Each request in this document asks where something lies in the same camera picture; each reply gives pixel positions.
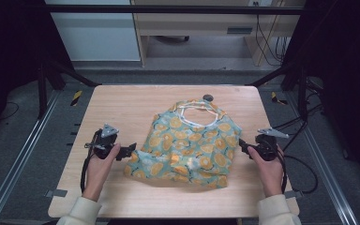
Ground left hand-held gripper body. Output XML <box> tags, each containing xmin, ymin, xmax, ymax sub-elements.
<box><xmin>84</xmin><ymin>124</ymin><xmax>120</xmax><ymax>159</ymax></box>

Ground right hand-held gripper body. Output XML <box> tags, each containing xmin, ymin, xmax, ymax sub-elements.
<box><xmin>252</xmin><ymin>127</ymin><xmax>290</xmax><ymax>162</ymax></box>

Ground teal orange-print fabric bag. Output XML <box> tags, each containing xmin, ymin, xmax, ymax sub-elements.
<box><xmin>123</xmin><ymin>97</ymin><xmax>243</xmax><ymax>189</ymax></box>

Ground person's left hand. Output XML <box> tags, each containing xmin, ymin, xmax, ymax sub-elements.
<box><xmin>82</xmin><ymin>142</ymin><xmax>122</xmax><ymax>201</ymax></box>

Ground person's right hand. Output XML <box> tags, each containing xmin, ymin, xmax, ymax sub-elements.
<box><xmin>247</xmin><ymin>145</ymin><xmax>285</xmax><ymax>199</ymax></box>

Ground yellow black striped tape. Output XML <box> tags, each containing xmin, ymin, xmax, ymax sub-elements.
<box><xmin>270</xmin><ymin>91</ymin><xmax>289</xmax><ymax>106</ymax></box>
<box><xmin>69</xmin><ymin>89</ymin><xmax>83</xmax><ymax>107</ymax></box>

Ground grey tape tab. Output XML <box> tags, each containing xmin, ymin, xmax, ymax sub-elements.
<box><xmin>45</xmin><ymin>188</ymin><xmax>68</xmax><ymax>199</ymax></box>
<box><xmin>283</xmin><ymin>189</ymin><xmax>304</xmax><ymax>200</ymax></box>

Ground white cabinet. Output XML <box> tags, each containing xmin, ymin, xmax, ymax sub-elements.
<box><xmin>45</xmin><ymin>0</ymin><xmax>142</xmax><ymax>63</ymax></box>

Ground light wooden desk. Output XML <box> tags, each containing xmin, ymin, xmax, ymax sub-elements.
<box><xmin>130</xmin><ymin>0</ymin><xmax>306</xmax><ymax>68</ymax></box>

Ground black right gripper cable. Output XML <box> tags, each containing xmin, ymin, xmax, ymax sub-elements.
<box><xmin>275</xmin><ymin>149</ymin><xmax>289</xmax><ymax>194</ymax></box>

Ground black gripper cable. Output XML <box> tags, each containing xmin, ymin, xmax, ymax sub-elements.
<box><xmin>275</xmin><ymin>149</ymin><xmax>289</xmax><ymax>194</ymax></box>
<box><xmin>80</xmin><ymin>129</ymin><xmax>100</xmax><ymax>194</ymax></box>

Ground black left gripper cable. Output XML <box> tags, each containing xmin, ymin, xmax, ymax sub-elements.
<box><xmin>80</xmin><ymin>129</ymin><xmax>100</xmax><ymax>194</ymax></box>

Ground black floor cables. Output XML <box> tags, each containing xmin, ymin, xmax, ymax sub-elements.
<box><xmin>271</xmin><ymin>78</ymin><xmax>326</xmax><ymax>195</ymax></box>

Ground aluminium floor rail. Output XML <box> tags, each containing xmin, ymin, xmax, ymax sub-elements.
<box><xmin>0</xmin><ymin>90</ymin><xmax>62</xmax><ymax>225</ymax></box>
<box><xmin>285</xmin><ymin>92</ymin><xmax>360</xmax><ymax>225</ymax></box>

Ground black metal frame stand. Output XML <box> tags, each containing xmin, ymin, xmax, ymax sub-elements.
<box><xmin>247</xmin><ymin>62</ymin><xmax>310</xmax><ymax>121</ymax></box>
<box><xmin>37</xmin><ymin>59</ymin><xmax>102</xmax><ymax>120</ymax></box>

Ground thin black floor cable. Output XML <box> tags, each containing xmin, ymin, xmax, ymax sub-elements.
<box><xmin>0</xmin><ymin>101</ymin><xmax>21</xmax><ymax>121</ymax></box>

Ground black hanging desk cables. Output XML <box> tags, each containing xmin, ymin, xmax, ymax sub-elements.
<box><xmin>254</xmin><ymin>1</ymin><xmax>290</xmax><ymax>67</ymax></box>

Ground black horizontal frame bar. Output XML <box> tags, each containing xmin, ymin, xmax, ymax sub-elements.
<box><xmin>43</xmin><ymin>4</ymin><xmax>306</xmax><ymax>16</ymax></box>

